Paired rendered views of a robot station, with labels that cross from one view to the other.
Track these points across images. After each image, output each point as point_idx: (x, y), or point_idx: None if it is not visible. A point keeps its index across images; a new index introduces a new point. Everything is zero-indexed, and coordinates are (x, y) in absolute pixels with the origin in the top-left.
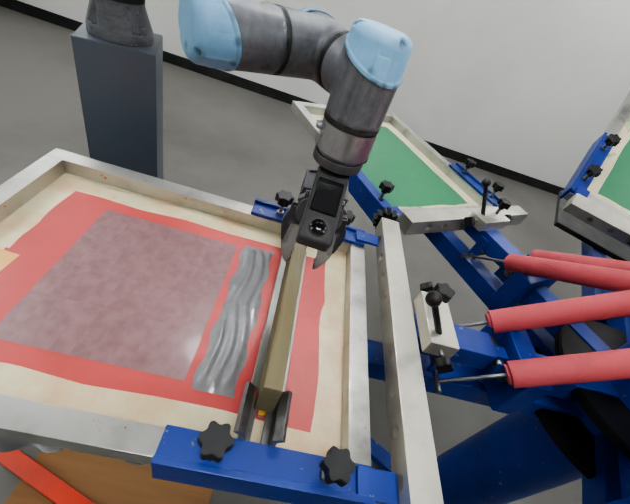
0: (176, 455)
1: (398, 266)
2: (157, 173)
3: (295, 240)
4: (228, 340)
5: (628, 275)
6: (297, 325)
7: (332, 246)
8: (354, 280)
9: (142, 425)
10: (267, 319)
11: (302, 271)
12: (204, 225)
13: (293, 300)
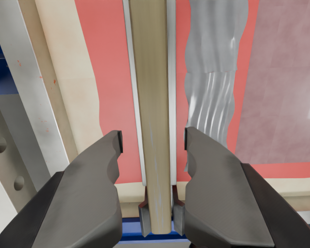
0: None
1: None
2: None
3: (200, 173)
4: (220, 1)
5: None
6: (126, 69)
7: (56, 195)
8: (63, 165)
9: None
10: (174, 44)
11: (140, 152)
12: (279, 178)
13: (142, 61)
